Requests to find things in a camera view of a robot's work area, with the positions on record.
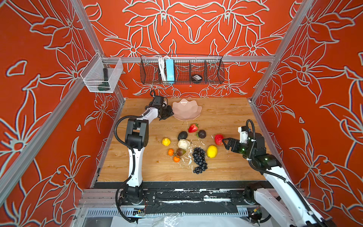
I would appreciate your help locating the beige garlic bulb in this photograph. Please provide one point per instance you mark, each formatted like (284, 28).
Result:
(184, 144)

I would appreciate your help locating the black wire wall basket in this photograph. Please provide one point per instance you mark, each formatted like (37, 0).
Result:
(210, 67)

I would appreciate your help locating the light blue box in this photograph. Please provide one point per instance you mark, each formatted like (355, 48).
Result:
(170, 72)

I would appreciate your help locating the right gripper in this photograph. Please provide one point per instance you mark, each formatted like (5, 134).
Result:
(232, 141)

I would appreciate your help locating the dark grape bunch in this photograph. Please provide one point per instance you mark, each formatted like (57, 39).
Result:
(199, 158)

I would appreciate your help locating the red apple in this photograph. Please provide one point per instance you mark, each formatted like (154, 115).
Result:
(219, 139)

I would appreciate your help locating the small orange tangerine lower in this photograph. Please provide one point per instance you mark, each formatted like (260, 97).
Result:
(176, 159)

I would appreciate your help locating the dark purple mangosteen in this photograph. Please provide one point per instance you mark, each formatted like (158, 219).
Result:
(201, 134)

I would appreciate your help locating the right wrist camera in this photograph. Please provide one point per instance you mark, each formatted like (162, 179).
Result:
(244, 134)

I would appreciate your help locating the dark green brush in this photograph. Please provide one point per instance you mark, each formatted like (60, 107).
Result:
(104, 86)

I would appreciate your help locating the large yellow lemon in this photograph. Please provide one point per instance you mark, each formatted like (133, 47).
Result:
(212, 151)

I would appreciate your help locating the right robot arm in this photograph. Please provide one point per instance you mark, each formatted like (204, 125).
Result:
(292, 209)

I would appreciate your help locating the small orange tangerine upper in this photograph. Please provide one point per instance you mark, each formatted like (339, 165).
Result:
(171, 152)

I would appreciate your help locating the green red fig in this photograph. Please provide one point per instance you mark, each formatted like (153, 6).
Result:
(180, 152)

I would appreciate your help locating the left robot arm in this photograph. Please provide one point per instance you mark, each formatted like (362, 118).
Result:
(136, 140)

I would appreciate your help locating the small yellow fruit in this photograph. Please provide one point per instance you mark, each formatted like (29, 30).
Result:
(166, 141)

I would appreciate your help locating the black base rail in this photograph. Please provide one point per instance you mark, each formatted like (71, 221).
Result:
(198, 197)

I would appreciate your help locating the clear plastic wall bin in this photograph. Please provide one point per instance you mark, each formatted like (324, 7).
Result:
(93, 76)

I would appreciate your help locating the pink scalloped fruit bowl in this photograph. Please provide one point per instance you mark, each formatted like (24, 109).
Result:
(185, 110)

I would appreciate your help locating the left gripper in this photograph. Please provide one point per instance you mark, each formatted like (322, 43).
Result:
(169, 113)

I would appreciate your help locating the red strawberry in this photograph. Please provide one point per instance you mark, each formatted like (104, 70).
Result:
(193, 128)

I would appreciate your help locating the dark avocado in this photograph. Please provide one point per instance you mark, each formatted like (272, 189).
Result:
(182, 135)

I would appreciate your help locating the small orange tangerine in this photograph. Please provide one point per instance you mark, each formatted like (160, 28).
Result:
(176, 159)
(171, 152)

